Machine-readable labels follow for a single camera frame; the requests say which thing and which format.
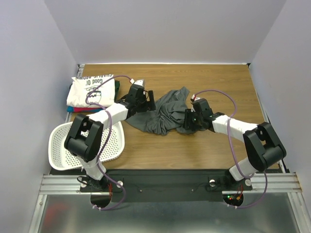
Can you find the white perforated plastic basket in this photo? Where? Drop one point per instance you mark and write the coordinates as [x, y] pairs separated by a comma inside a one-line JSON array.
[[61, 159]]

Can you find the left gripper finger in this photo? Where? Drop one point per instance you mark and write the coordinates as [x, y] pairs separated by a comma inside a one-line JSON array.
[[143, 109], [151, 102]]

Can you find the aluminium front rail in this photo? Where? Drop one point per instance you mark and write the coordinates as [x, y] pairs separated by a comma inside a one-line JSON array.
[[277, 183]]

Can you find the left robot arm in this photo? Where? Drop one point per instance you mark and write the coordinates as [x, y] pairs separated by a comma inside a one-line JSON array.
[[84, 139]]

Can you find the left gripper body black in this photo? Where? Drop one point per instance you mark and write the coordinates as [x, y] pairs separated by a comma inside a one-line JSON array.
[[143, 103]]

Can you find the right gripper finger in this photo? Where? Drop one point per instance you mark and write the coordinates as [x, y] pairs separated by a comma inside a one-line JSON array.
[[188, 120], [188, 132]]

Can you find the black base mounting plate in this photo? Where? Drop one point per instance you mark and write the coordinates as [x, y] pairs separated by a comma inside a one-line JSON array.
[[151, 185]]

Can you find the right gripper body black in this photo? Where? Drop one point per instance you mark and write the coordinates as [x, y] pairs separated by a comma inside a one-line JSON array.
[[190, 119]]

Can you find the teal folded t shirt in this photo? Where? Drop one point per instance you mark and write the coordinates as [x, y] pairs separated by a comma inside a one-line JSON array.
[[71, 109]]

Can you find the red folded t shirt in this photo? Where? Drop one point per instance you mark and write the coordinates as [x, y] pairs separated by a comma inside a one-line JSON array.
[[92, 110]]

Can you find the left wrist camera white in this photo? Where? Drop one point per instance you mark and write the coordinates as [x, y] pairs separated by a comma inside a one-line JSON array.
[[140, 82]]

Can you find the dark green folded t shirt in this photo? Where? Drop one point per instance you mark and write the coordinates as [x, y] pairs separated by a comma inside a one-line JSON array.
[[117, 89]]

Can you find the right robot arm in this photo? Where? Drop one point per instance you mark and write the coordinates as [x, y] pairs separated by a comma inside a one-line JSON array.
[[262, 144]]

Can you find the grey t shirt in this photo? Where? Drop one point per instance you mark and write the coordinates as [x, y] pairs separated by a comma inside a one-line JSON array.
[[168, 115]]

